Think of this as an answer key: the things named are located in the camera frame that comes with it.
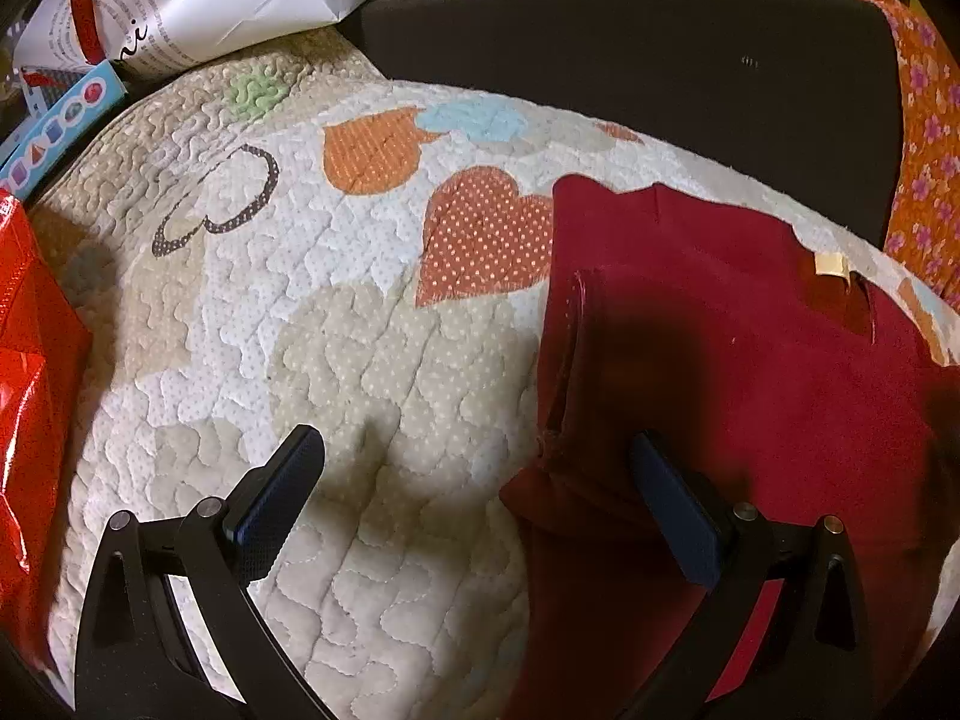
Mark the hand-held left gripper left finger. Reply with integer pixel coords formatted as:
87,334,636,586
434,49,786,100
73,424,338,720

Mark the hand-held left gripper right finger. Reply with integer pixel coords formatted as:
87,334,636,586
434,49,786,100
615,429,875,720

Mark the dark red garment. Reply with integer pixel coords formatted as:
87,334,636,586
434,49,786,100
499,174,950,720

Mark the quilted heart pattern blanket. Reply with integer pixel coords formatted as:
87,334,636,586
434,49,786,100
30,34,957,720

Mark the red plastic bag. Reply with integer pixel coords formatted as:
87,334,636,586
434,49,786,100
0,191,95,661

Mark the light blue toy box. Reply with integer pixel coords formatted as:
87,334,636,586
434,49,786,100
0,60,128,203

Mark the dark brown cushion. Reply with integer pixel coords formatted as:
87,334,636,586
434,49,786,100
337,0,905,248

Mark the orange floral cloth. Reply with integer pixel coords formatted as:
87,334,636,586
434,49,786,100
859,0,960,301

